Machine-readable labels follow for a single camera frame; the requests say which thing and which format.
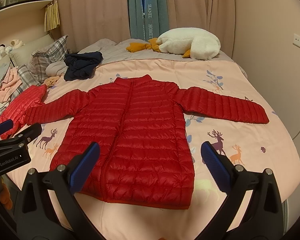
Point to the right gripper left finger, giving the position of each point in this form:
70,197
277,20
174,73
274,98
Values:
36,217

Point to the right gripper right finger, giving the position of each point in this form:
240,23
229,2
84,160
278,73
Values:
263,218

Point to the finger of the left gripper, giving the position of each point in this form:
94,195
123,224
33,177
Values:
6,126

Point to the red down puffer jacket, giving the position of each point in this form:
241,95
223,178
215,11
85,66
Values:
140,127

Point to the pile of pink clothes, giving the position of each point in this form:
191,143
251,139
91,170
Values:
9,81

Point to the pink deer print duvet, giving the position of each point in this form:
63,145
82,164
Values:
256,147

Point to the grey garment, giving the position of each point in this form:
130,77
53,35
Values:
56,69

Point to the small plush toys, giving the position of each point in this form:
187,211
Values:
14,44

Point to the plaid pillow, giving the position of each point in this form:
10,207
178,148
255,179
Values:
40,59

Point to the navy blue garment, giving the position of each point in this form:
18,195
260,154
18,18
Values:
81,66

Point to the yellow tassel hanging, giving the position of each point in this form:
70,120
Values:
51,18

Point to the pink curtain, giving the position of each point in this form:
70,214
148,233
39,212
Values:
87,21

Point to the white goose plush toy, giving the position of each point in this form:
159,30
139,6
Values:
190,42

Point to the blue grey lettered curtain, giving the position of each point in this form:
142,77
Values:
147,18

